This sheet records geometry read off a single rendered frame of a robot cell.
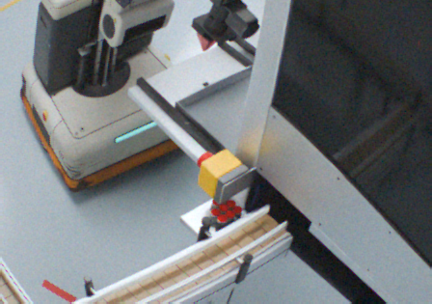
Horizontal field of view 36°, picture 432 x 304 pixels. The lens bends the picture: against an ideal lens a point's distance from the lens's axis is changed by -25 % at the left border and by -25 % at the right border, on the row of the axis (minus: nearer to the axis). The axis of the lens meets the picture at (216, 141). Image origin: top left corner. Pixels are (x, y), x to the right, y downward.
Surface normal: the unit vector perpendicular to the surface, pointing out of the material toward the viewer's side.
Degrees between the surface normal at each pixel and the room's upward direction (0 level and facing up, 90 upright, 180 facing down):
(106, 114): 0
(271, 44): 90
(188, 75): 0
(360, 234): 90
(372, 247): 90
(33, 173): 0
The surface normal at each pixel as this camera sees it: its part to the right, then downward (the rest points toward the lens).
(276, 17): -0.74, 0.41
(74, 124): 0.14, -0.68
